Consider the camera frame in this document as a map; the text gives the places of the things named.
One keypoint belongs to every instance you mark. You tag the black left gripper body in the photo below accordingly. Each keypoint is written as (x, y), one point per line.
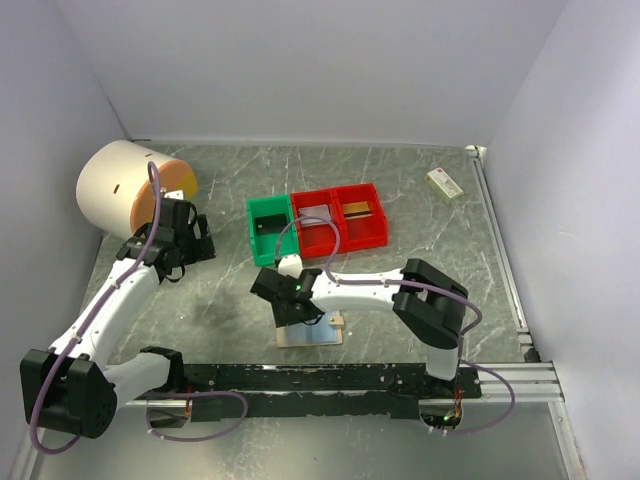
(187, 244)

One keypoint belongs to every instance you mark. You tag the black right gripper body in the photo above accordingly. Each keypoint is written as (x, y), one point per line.
(284, 317)

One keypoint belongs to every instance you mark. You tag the tan card holder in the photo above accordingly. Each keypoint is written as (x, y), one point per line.
(327, 331)

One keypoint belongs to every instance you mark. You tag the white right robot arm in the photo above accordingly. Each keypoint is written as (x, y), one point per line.
(428, 302)

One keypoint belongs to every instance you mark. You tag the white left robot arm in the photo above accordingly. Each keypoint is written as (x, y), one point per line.
(69, 387)

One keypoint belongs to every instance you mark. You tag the black credit card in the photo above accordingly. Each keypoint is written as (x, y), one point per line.
(270, 224)

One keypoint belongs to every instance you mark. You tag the green plastic bin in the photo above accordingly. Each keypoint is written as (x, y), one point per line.
(263, 246)

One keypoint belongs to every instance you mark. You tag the red bin middle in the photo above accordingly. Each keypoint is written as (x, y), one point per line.
(318, 240)

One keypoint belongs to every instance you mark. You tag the red bin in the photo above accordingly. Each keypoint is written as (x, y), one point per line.
(362, 233)
(318, 240)

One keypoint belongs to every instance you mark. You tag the white cylinder with orange face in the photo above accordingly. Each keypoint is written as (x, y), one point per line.
(113, 190)

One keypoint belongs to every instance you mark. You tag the red bin right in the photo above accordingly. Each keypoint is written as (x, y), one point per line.
(362, 233)

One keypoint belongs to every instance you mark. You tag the small white cardboard box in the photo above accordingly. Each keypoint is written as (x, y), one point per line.
(444, 185)

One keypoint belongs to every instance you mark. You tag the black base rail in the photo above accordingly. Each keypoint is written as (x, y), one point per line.
(395, 390)

